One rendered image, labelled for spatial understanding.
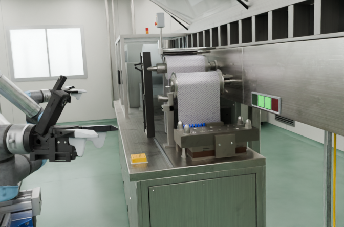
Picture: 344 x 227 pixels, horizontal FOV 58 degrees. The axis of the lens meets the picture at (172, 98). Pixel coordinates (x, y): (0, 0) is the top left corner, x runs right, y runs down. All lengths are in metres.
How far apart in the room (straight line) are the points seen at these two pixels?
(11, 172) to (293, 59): 1.00
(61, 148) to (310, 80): 0.84
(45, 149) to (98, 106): 6.43
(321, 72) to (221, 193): 0.75
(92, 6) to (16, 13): 1.55
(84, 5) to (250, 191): 6.18
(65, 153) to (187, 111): 1.00
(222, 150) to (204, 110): 0.27
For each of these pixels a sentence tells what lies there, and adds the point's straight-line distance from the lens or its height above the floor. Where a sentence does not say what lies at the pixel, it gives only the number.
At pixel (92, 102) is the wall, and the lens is 7.22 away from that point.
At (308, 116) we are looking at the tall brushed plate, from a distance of 1.21.
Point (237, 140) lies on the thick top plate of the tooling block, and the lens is 1.58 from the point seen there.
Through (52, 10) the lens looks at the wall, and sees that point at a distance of 7.30.
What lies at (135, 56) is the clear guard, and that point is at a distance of 2.64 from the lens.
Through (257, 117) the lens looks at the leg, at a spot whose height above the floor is 1.01.
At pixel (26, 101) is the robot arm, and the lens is 1.67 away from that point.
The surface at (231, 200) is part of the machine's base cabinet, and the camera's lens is 1.61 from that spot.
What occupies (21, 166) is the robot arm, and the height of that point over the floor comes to 1.13.
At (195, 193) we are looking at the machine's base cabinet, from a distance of 1.53.
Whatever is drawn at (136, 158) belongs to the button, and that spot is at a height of 0.92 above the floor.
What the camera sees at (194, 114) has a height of 1.09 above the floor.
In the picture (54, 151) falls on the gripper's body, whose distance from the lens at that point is 0.79.
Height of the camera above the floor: 1.40
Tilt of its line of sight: 8 degrees down
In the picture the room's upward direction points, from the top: 2 degrees counter-clockwise
